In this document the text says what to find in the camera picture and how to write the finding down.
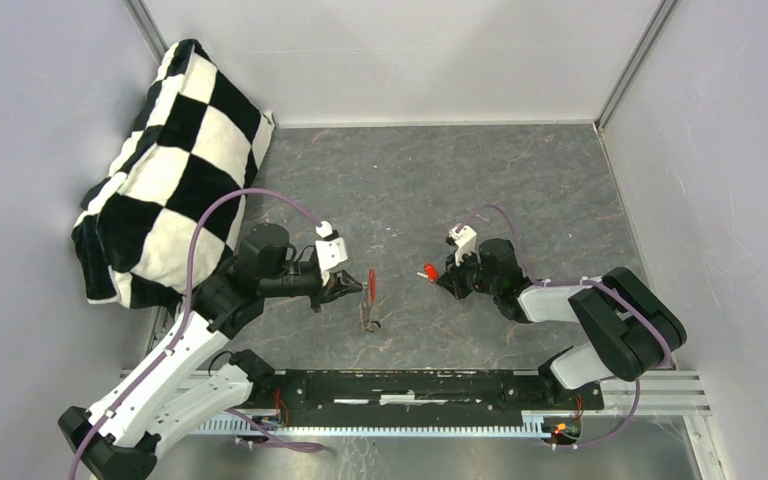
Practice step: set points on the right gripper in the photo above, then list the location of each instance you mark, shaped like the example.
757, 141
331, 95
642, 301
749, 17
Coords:
451, 279

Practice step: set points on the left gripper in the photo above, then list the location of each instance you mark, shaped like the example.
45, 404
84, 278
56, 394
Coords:
323, 290

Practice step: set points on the key with red tag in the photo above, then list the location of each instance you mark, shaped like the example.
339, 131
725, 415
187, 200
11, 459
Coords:
430, 273

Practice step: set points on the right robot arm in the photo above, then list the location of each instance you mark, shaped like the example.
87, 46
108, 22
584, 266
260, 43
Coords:
629, 330

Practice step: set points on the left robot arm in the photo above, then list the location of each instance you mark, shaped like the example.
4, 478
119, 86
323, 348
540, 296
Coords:
124, 434

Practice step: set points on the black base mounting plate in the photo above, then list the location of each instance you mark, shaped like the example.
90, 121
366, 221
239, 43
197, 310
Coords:
416, 398

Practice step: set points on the black white checkered blanket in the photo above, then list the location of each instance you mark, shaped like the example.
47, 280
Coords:
165, 216

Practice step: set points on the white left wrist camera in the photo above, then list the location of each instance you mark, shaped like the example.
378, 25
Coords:
331, 248

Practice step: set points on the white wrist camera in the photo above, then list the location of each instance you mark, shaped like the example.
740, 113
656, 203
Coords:
463, 238
331, 248

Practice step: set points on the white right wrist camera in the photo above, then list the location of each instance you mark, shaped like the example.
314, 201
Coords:
463, 238

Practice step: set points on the white toothed cable duct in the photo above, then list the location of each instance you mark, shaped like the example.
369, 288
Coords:
528, 427

